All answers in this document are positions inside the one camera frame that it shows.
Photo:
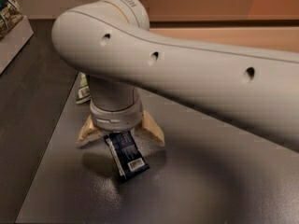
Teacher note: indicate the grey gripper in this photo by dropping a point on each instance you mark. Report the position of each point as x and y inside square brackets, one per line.
[116, 119]

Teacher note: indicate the dark blue snack bar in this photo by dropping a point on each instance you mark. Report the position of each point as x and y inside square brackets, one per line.
[126, 155]

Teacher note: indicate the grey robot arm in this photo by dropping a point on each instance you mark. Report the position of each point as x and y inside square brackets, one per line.
[110, 41]

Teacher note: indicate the green snack bag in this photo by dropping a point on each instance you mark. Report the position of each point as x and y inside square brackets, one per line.
[83, 93]

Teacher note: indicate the white display box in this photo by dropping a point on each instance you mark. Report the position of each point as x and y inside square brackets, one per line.
[13, 42]

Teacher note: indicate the snack packs in box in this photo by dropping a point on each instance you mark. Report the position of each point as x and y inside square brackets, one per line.
[10, 16]

